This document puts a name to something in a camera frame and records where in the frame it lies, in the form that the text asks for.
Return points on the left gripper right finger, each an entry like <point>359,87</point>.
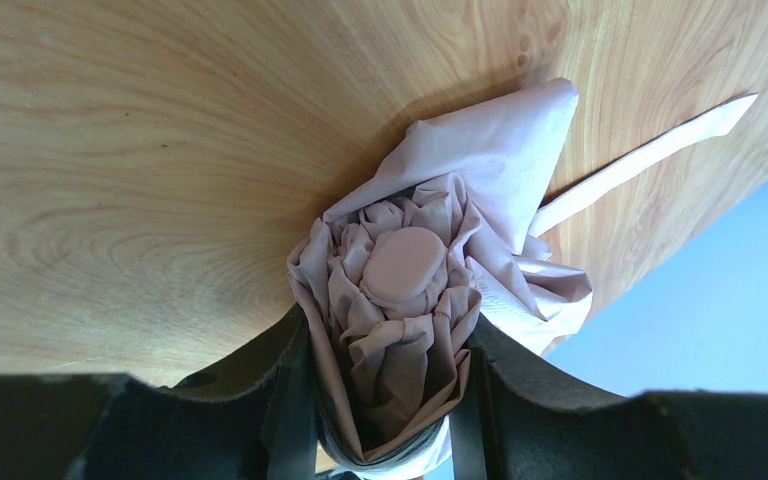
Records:
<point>523,418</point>

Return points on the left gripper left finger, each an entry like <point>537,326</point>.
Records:
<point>251,415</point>

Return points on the pink folding umbrella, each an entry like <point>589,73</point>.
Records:
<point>395,277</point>

